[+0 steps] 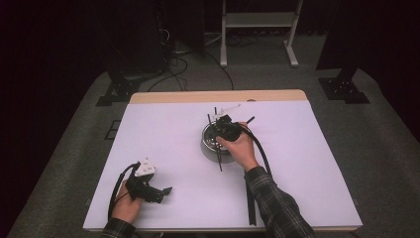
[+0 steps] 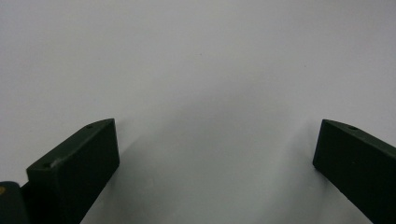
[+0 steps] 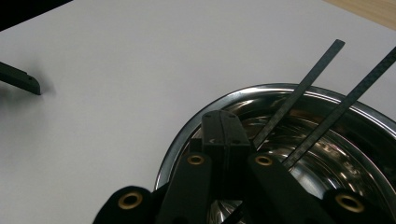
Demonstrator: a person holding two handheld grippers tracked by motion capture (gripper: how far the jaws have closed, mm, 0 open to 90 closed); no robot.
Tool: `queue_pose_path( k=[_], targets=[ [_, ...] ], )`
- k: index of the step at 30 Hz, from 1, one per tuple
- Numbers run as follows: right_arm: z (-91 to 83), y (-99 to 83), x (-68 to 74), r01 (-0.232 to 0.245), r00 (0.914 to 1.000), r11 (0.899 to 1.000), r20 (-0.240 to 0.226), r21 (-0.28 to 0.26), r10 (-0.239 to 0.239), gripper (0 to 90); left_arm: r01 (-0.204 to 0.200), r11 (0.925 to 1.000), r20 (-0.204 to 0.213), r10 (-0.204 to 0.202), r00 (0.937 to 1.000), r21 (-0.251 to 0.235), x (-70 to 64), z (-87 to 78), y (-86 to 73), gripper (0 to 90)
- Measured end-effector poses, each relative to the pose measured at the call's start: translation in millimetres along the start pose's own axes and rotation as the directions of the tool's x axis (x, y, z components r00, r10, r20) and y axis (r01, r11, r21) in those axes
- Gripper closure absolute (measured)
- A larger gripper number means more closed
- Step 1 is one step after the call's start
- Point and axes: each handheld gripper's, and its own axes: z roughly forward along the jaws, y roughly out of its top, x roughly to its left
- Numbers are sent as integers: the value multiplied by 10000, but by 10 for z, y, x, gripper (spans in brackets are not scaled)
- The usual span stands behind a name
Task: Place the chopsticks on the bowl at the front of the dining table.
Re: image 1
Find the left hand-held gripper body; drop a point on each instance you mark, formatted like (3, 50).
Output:
(142, 185)

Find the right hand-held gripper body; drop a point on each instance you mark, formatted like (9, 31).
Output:
(228, 129)

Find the stainless steel bowl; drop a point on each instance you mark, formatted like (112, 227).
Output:
(209, 143)

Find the person's right hand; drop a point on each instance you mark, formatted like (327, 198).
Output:
(241, 148)

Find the person's left hand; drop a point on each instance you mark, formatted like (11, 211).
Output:
(127, 208)

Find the black utensil in bowl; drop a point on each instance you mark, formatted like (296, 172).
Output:
(251, 119)

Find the wooden table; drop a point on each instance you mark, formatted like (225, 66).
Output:
(185, 95)

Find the black metal stand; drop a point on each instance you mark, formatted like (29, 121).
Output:
(343, 89)
(119, 92)

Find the white metal stand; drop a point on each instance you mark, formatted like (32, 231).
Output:
(259, 19)

